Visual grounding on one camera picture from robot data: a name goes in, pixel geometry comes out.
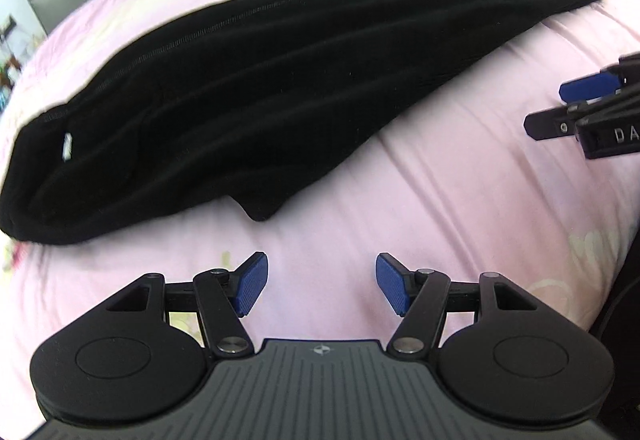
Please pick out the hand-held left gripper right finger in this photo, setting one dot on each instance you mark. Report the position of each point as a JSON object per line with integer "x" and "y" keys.
{"x": 391, "y": 284}

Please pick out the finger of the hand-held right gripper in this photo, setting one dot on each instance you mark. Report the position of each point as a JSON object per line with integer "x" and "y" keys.
{"x": 585, "y": 87}
{"x": 550, "y": 123}

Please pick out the pink floral bed cover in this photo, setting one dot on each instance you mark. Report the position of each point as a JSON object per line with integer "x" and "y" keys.
{"x": 450, "y": 200}

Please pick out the black pants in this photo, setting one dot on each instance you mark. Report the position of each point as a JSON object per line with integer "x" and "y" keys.
{"x": 250, "y": 94}

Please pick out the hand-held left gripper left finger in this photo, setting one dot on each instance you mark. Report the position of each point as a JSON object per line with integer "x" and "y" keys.
{"x": 251, "y": 282}

